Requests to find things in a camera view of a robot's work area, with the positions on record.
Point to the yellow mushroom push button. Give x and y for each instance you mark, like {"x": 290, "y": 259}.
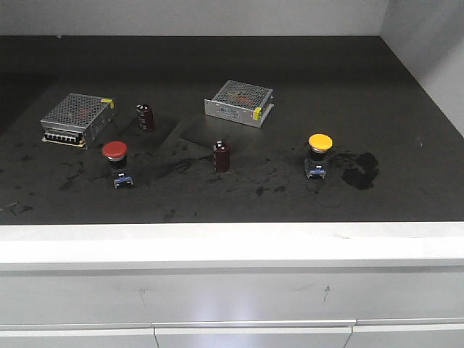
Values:
{"x": 316, "y": 159}

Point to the red mushroom push button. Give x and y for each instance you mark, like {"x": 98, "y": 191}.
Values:
{"x": 115, "y": 153}

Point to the right dark red capacitor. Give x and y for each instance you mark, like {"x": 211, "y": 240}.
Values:
{"x": 221, "y": 157}

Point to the dark red capacitor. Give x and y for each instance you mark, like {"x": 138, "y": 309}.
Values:
{"x": 221, "y": 157}
{"x": 145, "y": 117}

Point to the right metal mesh power supply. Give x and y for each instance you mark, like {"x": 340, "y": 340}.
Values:
{"x": 242, "y": 103}

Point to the metal mesh power supply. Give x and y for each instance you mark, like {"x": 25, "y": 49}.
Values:
{"x": 242, "y": 103}
{"x": 78, "y": 120}

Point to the left dark red capacitor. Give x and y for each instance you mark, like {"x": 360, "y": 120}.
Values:
{"x": 145, "y": 117}

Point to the left metal mesh power supply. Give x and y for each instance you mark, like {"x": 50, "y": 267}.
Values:
{"x": 78, "y": 120}

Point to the white cabinet drawer front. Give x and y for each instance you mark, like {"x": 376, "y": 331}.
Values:
{"x": 418, "y": 332}

